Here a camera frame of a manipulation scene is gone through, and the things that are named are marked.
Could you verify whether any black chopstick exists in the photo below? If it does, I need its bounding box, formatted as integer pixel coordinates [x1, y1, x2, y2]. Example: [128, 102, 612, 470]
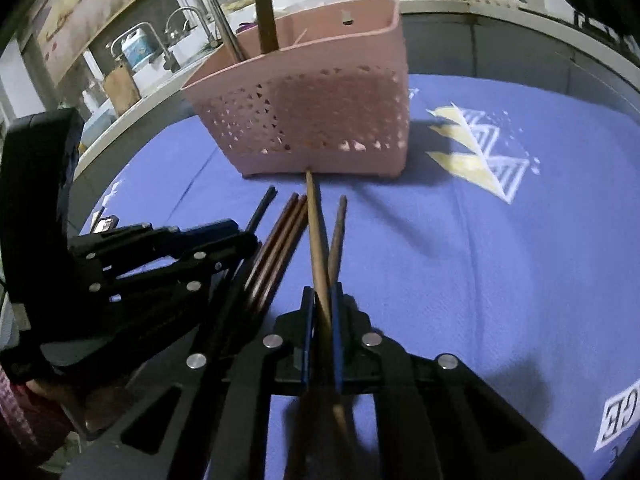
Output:
[245, 186, 278, 236]

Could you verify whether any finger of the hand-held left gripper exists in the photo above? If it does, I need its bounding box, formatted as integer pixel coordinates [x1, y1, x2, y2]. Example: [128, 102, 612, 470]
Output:
[69, 219, 259, 280]
[89, 266, 237, 327]

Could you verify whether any fruit picture window film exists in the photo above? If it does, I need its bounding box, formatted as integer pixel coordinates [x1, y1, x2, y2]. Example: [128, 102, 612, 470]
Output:
[30, 0, 182, 85]

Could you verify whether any chrome kitchen faucet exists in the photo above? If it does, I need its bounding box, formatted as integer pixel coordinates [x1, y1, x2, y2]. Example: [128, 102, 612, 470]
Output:
[165, 6, 222, 56]
[106, 22, 179, 74]

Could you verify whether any pink perforated plastic basket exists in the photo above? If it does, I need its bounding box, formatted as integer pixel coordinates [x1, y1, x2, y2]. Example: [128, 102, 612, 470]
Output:
[180, 0, 412, 179]

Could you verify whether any reddish wooden chopstick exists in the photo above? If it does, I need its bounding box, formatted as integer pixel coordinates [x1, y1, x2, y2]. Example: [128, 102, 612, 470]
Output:
[251, 194, 307, 311]
[261, 205, 310, 313]
[242, 193, 299, 306]

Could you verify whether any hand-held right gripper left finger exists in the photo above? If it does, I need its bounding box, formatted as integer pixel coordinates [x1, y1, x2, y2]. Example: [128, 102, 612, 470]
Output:
[60, 285, 317, 480]

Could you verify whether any person's left hand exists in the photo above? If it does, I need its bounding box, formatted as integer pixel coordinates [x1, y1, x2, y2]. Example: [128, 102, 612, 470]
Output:
[25, 380, 128, 435]

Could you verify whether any brown wooden chopstick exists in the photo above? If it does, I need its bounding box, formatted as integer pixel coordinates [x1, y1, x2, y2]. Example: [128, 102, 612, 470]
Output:
[326, 195, 349, 291]
[304, 170, 353, 441]

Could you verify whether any blue label detergent bottle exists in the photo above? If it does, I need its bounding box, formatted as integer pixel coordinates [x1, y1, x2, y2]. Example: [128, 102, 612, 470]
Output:
[121, 30, 157, 69]

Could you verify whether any wooden cutting board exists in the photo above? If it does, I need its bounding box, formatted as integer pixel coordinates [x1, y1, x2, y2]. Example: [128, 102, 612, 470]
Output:
[102, 62, 141, 112]

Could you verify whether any blue printed cloth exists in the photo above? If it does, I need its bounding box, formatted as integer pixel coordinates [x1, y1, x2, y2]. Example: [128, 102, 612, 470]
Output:
[65, 72, 640, 480]

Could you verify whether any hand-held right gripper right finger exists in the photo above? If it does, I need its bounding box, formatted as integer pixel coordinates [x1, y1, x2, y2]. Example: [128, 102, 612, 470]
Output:
[330, 282, 587, 480]

